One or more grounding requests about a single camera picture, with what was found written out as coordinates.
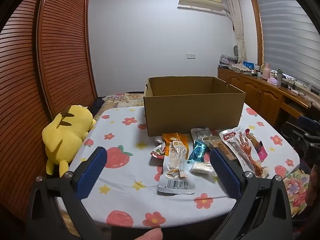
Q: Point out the brown grainy snack bar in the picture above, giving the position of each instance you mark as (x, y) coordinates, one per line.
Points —
(220, 143)

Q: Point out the floral bed quilt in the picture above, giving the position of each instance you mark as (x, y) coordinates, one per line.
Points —
(120, 98)

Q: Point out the wooden window frame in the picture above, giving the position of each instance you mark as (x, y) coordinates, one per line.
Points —
(257, 30)

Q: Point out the clear packet with red chicken feet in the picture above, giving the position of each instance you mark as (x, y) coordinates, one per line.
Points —
(243, 147)

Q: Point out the folded patterned cloth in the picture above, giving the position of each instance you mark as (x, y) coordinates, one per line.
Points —
(240, 68)

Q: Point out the small red orange snack packet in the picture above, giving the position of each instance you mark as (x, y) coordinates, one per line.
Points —
(158, 152)

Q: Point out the teal snack packet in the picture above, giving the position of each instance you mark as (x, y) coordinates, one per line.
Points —
(198, 151)

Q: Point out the wooden louvred wardrobe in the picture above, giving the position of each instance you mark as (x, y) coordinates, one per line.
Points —
(62, 42)

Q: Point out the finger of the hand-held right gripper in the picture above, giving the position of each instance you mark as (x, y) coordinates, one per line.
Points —
(308, 123)
(295, 131)

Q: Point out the orange and white snack packet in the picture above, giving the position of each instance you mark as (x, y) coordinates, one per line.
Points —
(175, 160)

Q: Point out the pink packet with brown meat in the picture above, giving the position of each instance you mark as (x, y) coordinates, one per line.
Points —
(260, 150)

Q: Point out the yellow plush toy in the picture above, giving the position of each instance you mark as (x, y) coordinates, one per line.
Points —
(67, 132)

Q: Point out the blue box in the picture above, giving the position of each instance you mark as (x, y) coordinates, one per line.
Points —
(248, 64)

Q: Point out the strawberry and flower print tablecloth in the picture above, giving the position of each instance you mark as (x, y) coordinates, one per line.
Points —
(125, 180)

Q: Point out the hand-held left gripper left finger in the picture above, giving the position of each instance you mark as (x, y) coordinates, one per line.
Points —
(91, 172)

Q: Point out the pink bottle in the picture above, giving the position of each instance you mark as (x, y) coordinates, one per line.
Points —
(266, 72)

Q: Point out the clear storage bag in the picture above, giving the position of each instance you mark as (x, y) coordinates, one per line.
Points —
(228, 60)

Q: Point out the person's left hand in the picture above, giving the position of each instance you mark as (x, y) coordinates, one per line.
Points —
(151, 235)

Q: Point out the green bottle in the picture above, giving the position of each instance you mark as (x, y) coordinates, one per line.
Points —
(279, 73)

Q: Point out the pink tissue box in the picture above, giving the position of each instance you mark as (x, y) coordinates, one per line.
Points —
(273, 82)

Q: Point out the silver snack packet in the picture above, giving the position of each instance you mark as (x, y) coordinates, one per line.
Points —
(200, 133)

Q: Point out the white power strip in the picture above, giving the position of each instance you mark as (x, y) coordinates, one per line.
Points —
(293, 92)

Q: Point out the white light switch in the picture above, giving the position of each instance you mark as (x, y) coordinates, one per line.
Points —
(191, 56)

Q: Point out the wooden sideboard cabinet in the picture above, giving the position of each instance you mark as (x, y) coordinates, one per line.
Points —
(250, 87)

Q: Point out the small white round fan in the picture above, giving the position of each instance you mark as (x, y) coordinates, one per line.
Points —
(235, 51)

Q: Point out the grey window blind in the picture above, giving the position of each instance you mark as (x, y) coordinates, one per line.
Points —
(287, 35)

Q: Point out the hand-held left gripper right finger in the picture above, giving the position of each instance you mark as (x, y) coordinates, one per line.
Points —
(225, 172)

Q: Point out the cream curtain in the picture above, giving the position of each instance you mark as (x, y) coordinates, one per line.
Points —
(237, 25)

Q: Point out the brown cardboard box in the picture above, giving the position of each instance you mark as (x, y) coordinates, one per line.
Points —
(192, 112)

